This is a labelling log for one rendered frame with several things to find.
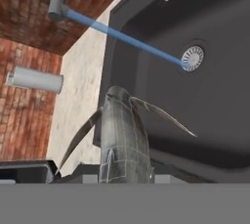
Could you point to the silver sink drain strainer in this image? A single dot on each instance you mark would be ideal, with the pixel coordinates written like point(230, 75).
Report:
point(193, 57)

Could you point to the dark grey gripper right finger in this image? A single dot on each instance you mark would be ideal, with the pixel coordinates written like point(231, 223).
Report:
point(166, 172)

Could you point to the black sink basin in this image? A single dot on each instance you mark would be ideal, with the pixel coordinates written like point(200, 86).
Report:
point(201, 110)

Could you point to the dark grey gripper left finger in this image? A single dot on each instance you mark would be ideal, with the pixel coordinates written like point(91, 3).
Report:
point(85, 173)

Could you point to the blue water stream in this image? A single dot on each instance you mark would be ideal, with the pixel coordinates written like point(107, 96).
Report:
point(123, 35)

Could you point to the grey fish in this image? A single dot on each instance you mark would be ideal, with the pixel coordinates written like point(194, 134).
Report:
point(122, 136)

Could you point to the black tray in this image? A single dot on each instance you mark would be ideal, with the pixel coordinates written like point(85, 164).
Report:
point(26, 170)

